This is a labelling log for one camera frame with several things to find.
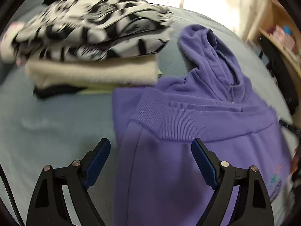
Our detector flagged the pale green folded garment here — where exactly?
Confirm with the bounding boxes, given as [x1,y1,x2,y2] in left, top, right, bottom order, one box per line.
[78,69,163,95]

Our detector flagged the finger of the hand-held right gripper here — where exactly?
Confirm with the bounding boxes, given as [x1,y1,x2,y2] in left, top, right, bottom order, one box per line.
[279,120,301,137]

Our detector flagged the white and pink cat plush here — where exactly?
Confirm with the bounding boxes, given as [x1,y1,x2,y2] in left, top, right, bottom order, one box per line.
[0,21,27,67]

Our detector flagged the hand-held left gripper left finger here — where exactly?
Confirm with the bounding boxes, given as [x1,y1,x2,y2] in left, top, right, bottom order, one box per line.
[26,138,111,226]

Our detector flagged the white leaf-print curtain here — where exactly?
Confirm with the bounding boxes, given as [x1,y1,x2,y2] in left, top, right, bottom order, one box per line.
[207,0,267,38]

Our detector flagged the stack of pink boxes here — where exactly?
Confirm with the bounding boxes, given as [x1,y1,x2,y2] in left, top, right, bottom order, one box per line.
[269,25,297,53]

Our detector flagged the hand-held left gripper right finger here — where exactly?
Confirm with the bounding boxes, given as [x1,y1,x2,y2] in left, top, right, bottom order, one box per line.
[191,138,275,226]

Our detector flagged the wooden shelf unit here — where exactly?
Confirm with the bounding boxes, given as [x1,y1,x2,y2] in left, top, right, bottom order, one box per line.
[245,0,301,76]

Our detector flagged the black and white printed garment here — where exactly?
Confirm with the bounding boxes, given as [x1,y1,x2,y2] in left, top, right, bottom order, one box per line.
[12,0,175,64]

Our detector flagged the long black bag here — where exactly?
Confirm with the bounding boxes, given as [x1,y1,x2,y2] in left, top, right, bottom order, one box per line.
[257,34,301,113]

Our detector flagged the light blue bed blanket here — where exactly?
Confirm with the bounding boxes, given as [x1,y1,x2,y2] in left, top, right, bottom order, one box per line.
[0,5,293,226]

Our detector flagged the cream folded garment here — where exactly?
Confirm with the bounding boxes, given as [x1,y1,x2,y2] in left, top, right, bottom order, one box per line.
[25,55,161,90]

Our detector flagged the purple zip hoodie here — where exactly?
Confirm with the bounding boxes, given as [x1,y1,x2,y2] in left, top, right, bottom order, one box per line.
[112,24,295,226]

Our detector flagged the black folded garment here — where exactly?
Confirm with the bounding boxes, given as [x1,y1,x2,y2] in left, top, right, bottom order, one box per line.
[33,86,88,100]

